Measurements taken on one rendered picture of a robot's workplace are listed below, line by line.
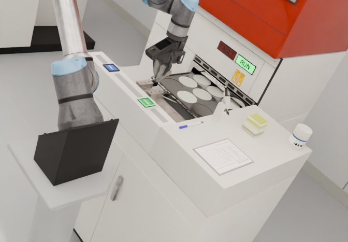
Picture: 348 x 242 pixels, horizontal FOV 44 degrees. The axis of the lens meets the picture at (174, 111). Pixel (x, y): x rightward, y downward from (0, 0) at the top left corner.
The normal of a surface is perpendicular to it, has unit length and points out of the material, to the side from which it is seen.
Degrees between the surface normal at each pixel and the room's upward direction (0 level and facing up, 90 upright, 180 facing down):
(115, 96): 90
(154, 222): 90
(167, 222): 90
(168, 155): 90
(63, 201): 0
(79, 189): 0
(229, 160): 0
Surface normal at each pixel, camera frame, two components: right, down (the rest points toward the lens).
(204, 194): -0.70, 0.15
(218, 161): 0.33, -0.80
